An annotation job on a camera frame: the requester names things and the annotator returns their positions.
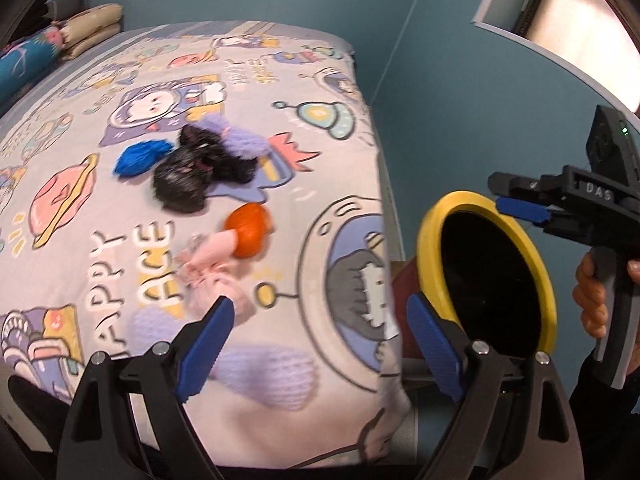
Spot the purple foam net sleeve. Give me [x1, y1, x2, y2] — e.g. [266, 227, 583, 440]
[129, 307, 318, 412]

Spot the pink cloth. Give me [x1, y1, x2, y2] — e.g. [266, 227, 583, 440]
[175, 230, 256, 326]

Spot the small orange peel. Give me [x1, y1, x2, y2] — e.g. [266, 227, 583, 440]
[224, 203, 272, 259]

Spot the purple foam net with band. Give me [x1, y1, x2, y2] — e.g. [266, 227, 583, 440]
[196, 113, 270, 160]

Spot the right forearm black sleeve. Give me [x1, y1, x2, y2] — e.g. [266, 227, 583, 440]
[570, 356, 639, 480]

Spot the yellow rimmed black trash bin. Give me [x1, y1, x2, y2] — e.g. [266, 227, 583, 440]
[416, 191, 558, 358]

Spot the right hand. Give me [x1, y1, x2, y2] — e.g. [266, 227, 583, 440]
[573, 252, 608, 339]

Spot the cartoon space print bed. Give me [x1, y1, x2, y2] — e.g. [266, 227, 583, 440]
[1, 22, 410, 469]

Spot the window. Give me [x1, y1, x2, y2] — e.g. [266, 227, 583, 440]
[473, 0, 639, 114]

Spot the crumpled black plastic bag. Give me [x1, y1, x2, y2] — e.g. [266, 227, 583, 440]
[152, 126, 260, 214]

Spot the blue crumpled glove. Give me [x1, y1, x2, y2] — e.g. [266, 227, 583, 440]
[113, 140, 174, 178]

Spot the blue floral bolster pillow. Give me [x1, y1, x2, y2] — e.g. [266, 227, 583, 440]
[0, 25, 63, 105]

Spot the beige folded pillow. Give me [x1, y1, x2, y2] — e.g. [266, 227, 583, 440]
[54, 3, 122, 60]

